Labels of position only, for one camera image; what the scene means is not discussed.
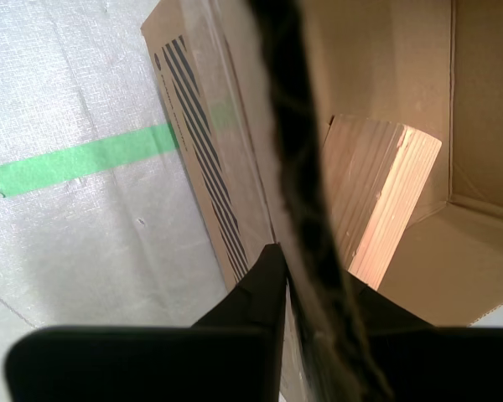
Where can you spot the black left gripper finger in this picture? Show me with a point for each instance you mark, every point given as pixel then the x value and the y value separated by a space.
pixel 151 364
pixel 444 364

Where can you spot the white table cloth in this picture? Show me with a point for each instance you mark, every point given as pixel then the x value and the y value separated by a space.
pixel 67 251

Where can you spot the brown cardboard box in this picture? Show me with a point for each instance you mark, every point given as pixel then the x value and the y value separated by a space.
pixel 402 63

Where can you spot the long green tape strip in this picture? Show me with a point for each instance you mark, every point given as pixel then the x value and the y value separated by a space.
pixel 88 157

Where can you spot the light wooden block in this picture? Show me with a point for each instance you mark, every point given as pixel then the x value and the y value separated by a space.
pixel 360 188

